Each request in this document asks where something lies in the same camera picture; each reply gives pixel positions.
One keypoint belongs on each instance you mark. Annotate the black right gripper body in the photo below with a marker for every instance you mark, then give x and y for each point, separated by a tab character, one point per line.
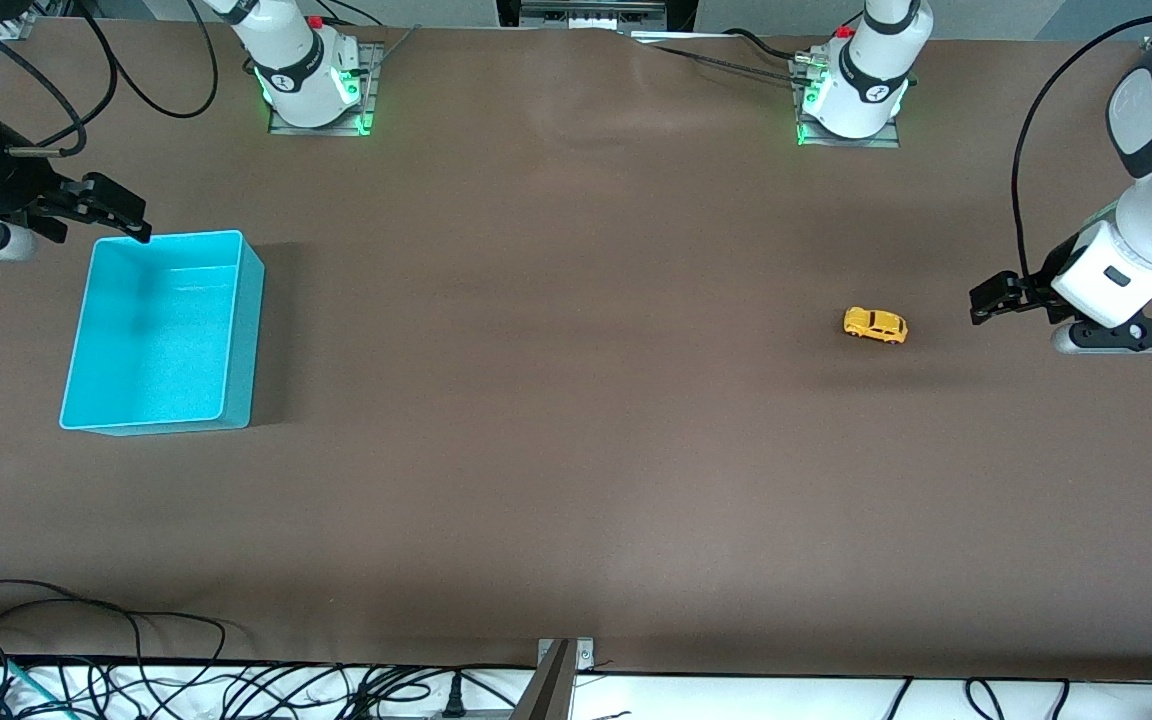
8	188

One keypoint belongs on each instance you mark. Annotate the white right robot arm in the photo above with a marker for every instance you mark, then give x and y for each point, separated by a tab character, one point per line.
301	70

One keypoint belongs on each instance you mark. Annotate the turquoise plastic bin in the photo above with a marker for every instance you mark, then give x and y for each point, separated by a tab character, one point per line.
156	340

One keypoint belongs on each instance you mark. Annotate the black power plug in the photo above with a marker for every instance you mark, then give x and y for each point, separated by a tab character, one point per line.
454	697

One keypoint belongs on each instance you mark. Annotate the grey power strip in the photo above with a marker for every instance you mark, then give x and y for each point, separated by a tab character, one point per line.
591	12

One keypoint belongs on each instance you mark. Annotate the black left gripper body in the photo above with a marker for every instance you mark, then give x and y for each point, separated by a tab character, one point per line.
1034	289

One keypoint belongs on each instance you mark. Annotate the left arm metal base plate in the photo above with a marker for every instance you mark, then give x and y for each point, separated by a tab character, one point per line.
884	138

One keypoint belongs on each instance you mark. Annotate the yellow beetle toy car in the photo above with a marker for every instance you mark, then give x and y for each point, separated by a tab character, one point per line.
876	325

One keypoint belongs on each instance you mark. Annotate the small metal table bracket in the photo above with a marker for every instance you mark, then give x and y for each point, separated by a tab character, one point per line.
584	655

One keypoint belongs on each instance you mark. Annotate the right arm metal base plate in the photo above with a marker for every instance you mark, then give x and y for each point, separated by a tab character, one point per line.
372	70

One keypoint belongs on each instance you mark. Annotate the grey metal mast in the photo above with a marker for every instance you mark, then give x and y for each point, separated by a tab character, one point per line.
546	690

